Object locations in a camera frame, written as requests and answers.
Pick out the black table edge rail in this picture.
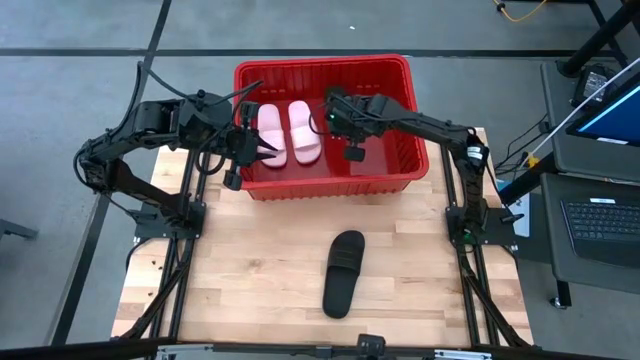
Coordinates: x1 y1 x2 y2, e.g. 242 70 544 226
0 337 640 360

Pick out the yellow cable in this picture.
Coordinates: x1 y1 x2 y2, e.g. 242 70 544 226
493 0 549 24

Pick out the black bracketed device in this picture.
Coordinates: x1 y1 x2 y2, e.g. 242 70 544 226
357 333 387 359

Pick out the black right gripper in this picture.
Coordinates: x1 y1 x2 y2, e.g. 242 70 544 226
323 86 390 164

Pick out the black stand pole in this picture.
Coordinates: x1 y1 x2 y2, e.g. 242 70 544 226
556 0 640 79

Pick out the white cable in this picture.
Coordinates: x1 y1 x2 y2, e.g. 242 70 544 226
530 55 640 157

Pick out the computer monitor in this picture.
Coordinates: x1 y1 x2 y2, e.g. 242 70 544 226
565 73 640 149

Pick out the grey floor object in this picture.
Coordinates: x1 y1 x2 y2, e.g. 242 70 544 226
0 218 40 241

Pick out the black power cable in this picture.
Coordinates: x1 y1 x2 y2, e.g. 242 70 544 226
493 113 551 174

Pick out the black laptop keyboard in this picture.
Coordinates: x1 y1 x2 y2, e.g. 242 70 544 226
559 197 640 270

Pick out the silver metal bracket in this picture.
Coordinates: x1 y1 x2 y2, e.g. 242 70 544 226
154 343 215 360
433 349 494 360

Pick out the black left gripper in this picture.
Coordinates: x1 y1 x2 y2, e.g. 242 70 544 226
214 101 280 192

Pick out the black power adapter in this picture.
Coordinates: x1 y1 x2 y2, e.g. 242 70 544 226
571 63 620 109

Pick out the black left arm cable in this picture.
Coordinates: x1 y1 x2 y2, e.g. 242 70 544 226
117 59 266 176

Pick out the black slide sandal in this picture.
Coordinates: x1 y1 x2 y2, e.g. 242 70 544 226
321 229 367 320

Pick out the red plastic bin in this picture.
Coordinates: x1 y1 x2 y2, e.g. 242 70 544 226
230 53 431 201

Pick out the pale pink slide sandal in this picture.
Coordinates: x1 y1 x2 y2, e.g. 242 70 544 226
256 103 289 169
287 99 323 166

